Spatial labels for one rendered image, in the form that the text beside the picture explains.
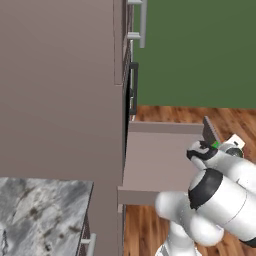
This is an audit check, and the black oven handle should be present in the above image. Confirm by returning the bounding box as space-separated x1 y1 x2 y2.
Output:
129 61 140 116

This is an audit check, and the grey base cabinet handle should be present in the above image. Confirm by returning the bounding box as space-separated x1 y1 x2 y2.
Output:
80 232 97 256

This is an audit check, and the open taupe drawer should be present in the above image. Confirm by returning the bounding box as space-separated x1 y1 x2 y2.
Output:
116 115 222 207

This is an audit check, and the grey cupboard handle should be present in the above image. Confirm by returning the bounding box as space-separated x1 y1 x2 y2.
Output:
126 0 148 49

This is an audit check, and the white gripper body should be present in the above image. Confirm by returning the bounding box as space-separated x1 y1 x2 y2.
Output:
227 133 246 150

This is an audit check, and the black oven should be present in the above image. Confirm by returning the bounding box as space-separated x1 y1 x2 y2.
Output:
123 61 135 122

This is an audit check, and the tall taupe cabinet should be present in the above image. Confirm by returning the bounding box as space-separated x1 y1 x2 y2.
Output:
0 0 135 256

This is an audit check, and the brown base cabinet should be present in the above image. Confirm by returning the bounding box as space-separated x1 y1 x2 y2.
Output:
75 181 95 256

